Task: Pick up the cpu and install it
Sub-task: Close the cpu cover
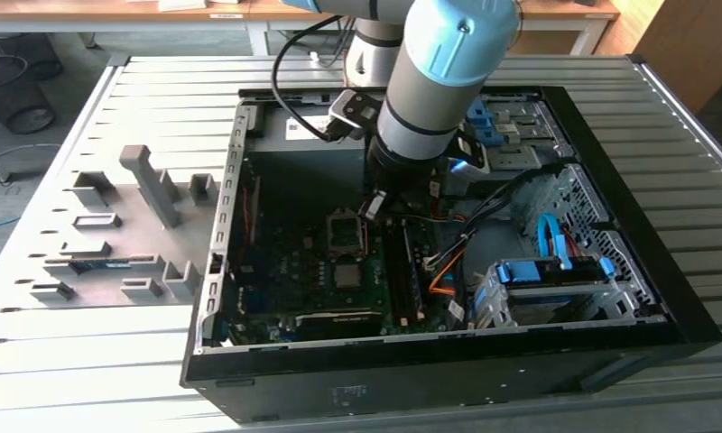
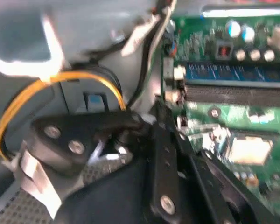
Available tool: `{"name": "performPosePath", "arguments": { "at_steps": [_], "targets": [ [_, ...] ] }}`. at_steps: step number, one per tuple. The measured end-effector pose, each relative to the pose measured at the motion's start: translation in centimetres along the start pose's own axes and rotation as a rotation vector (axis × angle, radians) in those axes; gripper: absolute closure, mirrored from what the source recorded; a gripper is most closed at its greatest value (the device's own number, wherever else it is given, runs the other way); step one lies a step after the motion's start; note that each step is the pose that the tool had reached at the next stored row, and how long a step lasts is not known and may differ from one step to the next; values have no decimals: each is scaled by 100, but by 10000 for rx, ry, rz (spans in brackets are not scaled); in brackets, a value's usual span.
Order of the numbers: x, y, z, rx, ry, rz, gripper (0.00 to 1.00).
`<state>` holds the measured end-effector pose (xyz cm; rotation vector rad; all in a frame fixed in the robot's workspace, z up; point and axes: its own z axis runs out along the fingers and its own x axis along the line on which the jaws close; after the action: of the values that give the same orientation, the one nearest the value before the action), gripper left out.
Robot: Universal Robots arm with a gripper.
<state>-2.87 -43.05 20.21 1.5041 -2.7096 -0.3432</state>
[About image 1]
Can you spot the black PC case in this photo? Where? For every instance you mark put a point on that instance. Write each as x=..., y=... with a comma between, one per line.
x=396, y=388

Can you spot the black RAM slot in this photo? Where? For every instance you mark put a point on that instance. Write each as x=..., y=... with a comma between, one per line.
x=395, y=270
x=412, y=270

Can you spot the wooden desk white frame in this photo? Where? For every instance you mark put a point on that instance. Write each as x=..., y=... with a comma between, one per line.
x=95, y=13
x=554, y=11

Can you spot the blue disk carrier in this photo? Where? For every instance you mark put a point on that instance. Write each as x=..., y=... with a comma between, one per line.
x=520, y=273

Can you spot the grey metal drive cage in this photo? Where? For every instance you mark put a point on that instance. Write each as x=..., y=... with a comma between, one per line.
x=516, y=158

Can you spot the green motherboard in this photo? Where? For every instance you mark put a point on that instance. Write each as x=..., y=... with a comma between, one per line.
x=302, y=279

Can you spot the black mesh trash bin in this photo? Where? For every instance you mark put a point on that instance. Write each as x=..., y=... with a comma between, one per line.
x=17, y=104

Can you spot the wooden cabinet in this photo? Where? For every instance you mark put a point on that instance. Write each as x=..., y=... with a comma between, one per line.
x=686, y=45

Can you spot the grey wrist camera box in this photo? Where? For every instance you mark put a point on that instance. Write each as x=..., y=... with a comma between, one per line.
x=351, y=113

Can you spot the grey metal disk bay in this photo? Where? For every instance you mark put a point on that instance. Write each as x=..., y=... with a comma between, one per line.
x=614, y=302

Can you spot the metal locking lever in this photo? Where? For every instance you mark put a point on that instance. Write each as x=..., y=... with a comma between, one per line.
x=367, y=241

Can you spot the black graphics card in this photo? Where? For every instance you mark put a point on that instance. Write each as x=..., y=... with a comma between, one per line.
x=336, y=327

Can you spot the grey parts rack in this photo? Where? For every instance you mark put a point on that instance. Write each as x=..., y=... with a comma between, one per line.
x=144, y=243

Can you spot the silver CPU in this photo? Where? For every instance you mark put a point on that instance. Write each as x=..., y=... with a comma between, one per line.
x=348, y=276

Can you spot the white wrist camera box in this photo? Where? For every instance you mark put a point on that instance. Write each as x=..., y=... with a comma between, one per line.
x=475, y=162

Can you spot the grey power supply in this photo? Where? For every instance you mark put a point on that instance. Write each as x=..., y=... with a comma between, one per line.
x=300, y=145

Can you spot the green RAM stick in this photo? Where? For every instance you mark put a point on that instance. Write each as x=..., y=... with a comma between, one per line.
x=105, y=264

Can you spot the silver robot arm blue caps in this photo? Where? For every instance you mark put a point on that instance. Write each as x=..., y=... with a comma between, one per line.
x=432, y=90

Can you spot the blue plastic drive bracket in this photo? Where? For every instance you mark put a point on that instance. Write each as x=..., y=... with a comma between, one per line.
x=480, y=119

